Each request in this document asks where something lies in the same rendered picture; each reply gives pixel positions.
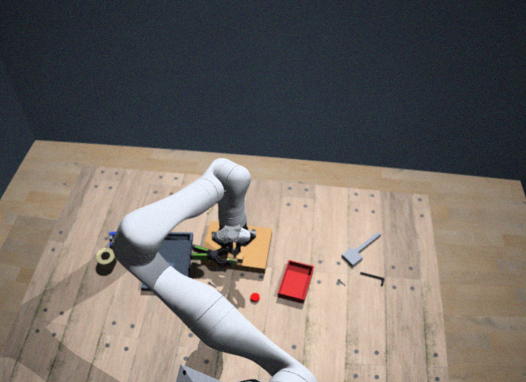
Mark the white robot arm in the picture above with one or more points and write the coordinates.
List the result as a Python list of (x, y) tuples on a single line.
[(208, 314)]

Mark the small wooden block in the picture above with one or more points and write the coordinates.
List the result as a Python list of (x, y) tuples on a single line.
[(239, 257)]

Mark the light wooden bench board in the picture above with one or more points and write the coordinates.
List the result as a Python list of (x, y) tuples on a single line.
[(255, 254)]

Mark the red open tray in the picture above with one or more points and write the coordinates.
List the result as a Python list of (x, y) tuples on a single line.
[(295, 281)]

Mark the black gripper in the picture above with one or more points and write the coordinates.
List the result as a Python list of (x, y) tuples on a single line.
[(239, 244)]

